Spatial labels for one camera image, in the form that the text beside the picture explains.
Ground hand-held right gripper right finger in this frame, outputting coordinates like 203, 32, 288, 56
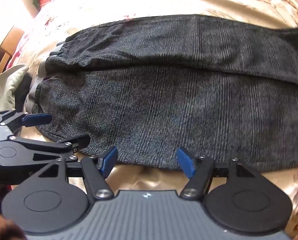
176, 147, 263, 198

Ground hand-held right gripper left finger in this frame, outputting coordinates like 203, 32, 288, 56
33, 146, 119, 200

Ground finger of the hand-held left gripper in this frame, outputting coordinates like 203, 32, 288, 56
14, 134, 91, 162
0, 110, 53, 131

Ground dark grey checked pants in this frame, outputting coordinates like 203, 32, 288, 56
29, 14, 298, 173

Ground dark cloth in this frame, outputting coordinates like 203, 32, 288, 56
13, 74, 33, 113

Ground pale green cloth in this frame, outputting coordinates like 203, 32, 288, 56
0, 64, 30, 113

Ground brown fuzzy cloth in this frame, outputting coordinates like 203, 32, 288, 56
0, 205, 27, 240

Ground light wooden furniture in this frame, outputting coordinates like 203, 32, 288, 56
0, 26, 25, 80

